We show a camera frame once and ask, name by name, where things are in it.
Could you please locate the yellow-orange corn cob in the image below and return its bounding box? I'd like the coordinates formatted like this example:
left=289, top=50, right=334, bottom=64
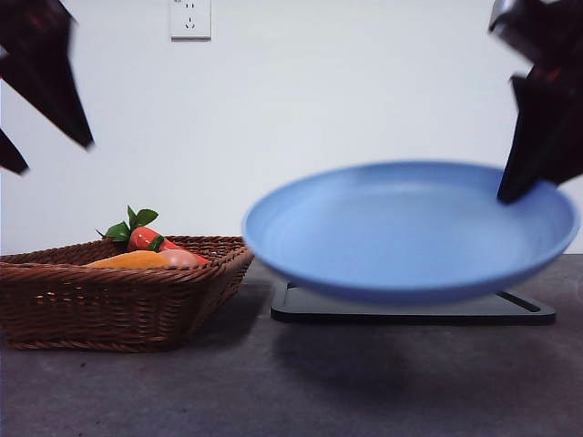
left=83, top=249, right=170, bottom=269

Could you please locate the blue plate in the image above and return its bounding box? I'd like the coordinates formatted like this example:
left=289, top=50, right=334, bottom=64
left=240, top=159, right=582, bottom=306

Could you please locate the brown wicker basket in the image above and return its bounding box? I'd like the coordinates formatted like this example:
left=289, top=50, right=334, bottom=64
left=0, top=234, right=255, bottom=353

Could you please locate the orange carrot with green leaves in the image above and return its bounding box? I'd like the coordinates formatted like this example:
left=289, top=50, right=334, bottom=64
left=95, top=205, right=209, bottom=265

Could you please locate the brown egg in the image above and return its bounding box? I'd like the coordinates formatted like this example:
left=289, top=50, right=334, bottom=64
left=161, top=249, right=202, bottom=269

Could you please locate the black cutting board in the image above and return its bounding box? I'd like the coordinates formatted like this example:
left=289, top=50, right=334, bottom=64
left=270, top=279, right=558, bottom=327

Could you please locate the white wall socket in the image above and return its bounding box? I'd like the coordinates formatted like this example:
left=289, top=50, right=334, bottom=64
left=169, top=0, right=213, bottom=43

